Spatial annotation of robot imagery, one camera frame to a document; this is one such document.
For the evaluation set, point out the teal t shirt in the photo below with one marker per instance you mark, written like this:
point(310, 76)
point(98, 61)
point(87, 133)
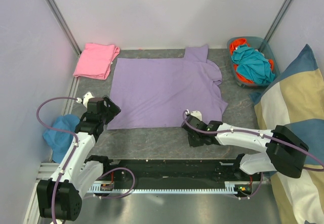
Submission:
point(255, 62)

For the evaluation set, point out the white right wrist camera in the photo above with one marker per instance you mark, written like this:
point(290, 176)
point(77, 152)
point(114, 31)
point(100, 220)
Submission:
point(196, 114)

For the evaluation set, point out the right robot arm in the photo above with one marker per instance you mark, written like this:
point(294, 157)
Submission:
point(275, 150)

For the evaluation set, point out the blue bucket hat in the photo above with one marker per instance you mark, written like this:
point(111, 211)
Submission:
point(61, 141)

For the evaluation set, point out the light blue cable duct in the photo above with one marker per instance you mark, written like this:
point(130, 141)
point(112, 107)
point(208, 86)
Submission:
point(229, 188)

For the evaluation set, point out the orange t shirt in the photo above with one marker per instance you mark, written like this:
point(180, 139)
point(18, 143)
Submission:
point(239, 42)

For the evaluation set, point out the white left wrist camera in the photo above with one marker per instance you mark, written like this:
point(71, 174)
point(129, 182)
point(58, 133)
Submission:
point(84, 100)

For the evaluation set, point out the folded pink t shirt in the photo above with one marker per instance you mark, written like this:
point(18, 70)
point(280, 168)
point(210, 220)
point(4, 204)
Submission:
point(95, 61)

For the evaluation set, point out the aluminium frame post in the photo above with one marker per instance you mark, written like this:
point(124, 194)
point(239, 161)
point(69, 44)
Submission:
point(64, 26)
point(277, 20)

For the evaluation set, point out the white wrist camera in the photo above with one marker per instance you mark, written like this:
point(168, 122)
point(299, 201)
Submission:
point(84, 100)
point(196, 114)

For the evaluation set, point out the left aluminium frame post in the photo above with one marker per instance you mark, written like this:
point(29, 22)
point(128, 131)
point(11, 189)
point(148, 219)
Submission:
point(64, 26)

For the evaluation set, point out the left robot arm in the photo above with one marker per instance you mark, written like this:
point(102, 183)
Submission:
point(60, 197)

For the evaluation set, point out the right aluminium frame post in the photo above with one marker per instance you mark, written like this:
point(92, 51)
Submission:
point(277, 20)

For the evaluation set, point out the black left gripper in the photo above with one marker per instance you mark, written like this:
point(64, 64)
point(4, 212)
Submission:
point(112, 110)

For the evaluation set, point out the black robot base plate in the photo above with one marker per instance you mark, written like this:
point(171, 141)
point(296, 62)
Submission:
point(190, 174)

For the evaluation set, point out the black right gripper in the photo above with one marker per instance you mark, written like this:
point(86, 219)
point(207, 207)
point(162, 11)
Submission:
point(193, 143)

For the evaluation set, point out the purple t shirt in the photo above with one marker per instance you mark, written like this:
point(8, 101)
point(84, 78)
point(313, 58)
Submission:
point(155, 92)

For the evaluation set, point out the blue beige checked pillow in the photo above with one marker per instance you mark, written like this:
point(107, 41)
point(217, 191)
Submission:
point(295, 99)

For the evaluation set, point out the teal laundry basket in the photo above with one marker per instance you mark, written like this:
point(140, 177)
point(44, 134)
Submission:
point(252, 61)

